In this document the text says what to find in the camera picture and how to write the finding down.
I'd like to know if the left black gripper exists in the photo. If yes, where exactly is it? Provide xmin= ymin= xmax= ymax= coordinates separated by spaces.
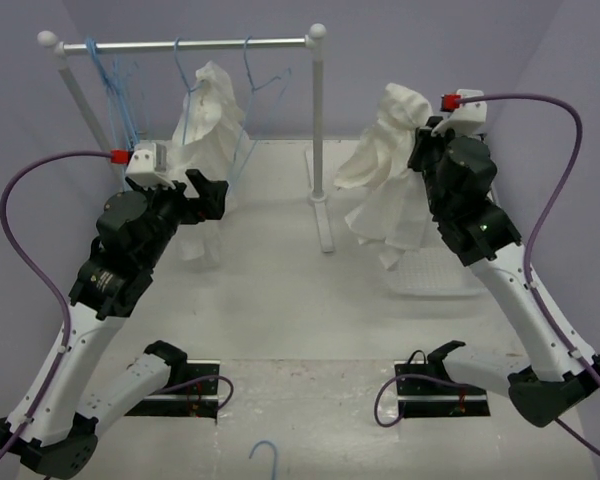
xmin=127 ymin=167 xmax=227 ymax=268

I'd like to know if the white skirt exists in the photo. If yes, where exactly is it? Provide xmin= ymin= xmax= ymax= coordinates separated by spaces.
xmin=334 ymin=83 xmax=433 ymax=270

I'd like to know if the blue wire hanger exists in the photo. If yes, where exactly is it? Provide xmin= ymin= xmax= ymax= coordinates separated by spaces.
xmin=228 ymin=35 xmax=292 ymax=188

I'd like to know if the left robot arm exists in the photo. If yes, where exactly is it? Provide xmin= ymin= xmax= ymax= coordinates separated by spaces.
xmin=0 ymin=169 xmax=229 ymax=479

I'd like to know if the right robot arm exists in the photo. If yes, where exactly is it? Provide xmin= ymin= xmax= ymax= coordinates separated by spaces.
xmin=408 ymin=116 xmax=600 ymax=428

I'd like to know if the blue hanger holding garment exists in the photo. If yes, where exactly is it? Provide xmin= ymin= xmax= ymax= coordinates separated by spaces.
xmin=173 ymin=37 xmax=207 ymax=146

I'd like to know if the blue hanger hook on table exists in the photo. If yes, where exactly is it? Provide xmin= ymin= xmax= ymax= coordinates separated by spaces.
xmin=248 ymin=440 xmax=281 ymax=480

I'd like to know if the bundle of blue hangers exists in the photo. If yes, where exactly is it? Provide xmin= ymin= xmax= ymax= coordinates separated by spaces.
xmin=85 ymin=37 xmax=150 ymax=150

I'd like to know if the white and silver clothes rack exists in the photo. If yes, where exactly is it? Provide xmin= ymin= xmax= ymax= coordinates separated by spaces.
xmin=37 ymin=23 xmax=335 ymax=254

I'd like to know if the clear plastic basket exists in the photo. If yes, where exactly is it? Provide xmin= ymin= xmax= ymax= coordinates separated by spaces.
xmin=384 ymin=246 xmax=486 ymax=298

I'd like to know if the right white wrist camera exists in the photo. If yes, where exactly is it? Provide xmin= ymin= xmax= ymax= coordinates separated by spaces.
xmin=433 ymin=89 xmax=487 ymax=136

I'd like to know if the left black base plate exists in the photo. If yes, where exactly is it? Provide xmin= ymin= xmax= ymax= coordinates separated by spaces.
xmin=126 ymin=360 xmax=221 ymax=420

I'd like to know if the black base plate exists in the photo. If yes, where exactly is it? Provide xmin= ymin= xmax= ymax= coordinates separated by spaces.
xmin=126 ymin=360 xmax=221 ymax=420
xmin=396 ymin=378 xmax=491 ymax=419

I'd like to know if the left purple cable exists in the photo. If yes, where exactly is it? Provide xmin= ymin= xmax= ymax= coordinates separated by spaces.
xmin=0 ymin=149 xmax=116 ymax=471

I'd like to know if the purple cable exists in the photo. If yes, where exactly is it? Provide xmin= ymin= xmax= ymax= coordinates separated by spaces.
xmin=0 ymin=149 xmax=116 ymax=471
xmin=459 ymin=92 xmax=600 ymax=461

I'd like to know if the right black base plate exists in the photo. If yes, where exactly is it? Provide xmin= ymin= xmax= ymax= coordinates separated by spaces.
xmin=396 ymin=378 xmax=491 ymax=419

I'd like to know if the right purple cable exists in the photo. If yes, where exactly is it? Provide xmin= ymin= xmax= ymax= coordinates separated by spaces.
xmin=459 ymin=92 xmax=600 ymax=461

